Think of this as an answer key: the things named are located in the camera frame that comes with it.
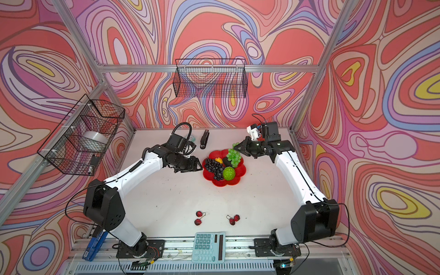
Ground green fake grape bunch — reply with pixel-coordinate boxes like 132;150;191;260
226;143;242;168

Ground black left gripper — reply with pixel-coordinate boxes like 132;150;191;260
173;154;205;173

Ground dark fake avocado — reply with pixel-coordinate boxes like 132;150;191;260
222;158;232;167

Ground black wire basket left wall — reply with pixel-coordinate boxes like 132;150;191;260
37;95;125;176

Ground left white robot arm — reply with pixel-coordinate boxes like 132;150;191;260
83;145;203;258

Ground white tape roll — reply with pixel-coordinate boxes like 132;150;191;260
82;131;108;144

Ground left red fake cherries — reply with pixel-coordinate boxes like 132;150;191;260
194;211;206;226

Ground mint green calculator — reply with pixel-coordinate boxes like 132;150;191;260
191;232;226;264

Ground right red fake cherries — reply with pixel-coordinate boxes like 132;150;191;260
226;214;241;226

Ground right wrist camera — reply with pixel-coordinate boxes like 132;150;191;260
246;122;281;142

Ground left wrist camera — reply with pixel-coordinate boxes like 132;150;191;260
165;134;188;153

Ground black fake grape bunch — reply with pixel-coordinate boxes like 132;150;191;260
205;158;224;181

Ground black wire basket back wall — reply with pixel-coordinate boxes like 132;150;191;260
173;58;248;99

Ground black wire basket wall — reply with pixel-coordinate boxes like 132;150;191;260
173;58;248;99
37;95;125;176

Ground green fake custard apple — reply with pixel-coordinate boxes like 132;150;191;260
222;167;236;181

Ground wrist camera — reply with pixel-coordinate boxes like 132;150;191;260
165;134;188;153
246;122;281;142

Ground black stapler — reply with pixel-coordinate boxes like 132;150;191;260
200;129;210;150

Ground red fake cherries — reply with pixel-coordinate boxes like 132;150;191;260
226;214;241;226
194;211;206;226

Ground red flower-shaped fruit bowl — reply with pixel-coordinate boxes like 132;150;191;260
202;148;247;187

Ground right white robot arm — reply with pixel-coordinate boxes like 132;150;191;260
234;137;340;256

